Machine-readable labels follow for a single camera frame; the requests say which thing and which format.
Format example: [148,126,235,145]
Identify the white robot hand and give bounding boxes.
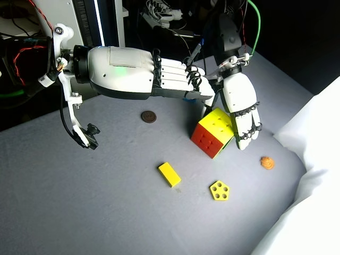
[201,72,263,151]
[87,46,216,101]

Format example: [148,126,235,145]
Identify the colourful puzzle cube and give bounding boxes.
[190,107,236,159]

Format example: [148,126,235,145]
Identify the spare white robot hand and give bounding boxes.
[142,0,184,29]

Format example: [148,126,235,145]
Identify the dark chocolate sandwich cookie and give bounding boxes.
[140,110,157,124]

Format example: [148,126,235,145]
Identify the black blue pen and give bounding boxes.
[184,38,205,66]

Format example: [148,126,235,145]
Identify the orange swirl toy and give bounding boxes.
[259,156,276,170]

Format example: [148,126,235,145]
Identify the white robot body column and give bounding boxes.
[33,0,130,103]

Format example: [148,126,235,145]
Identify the yellow pentagon block with holes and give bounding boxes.
[209,180,231,202]

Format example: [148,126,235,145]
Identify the white backdrop sheet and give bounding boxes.
[249,75,340,255]

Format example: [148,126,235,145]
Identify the yellow rectangular block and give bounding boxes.
[157,161,182,188]

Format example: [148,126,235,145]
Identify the grey table cloth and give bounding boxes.
[0,52,314,255]

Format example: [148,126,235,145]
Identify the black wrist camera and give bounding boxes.
[71,122,101,151]

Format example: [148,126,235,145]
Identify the green cable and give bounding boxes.
[0,89,26,99]
[246,0,262,58]

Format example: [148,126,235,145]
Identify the red wire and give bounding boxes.
[28,0,54,37]

